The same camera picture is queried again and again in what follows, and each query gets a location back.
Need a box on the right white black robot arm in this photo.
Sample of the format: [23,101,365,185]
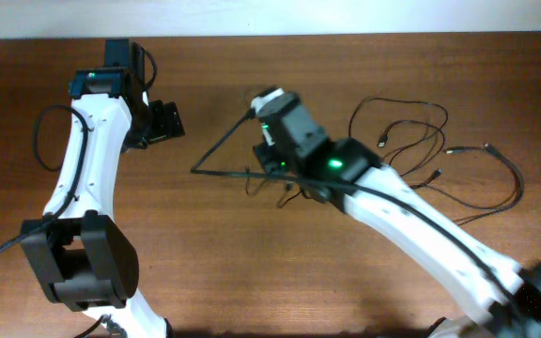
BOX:
[251,88,541,337]

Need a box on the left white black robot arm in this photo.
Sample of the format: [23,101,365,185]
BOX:
[21,38,185,337]

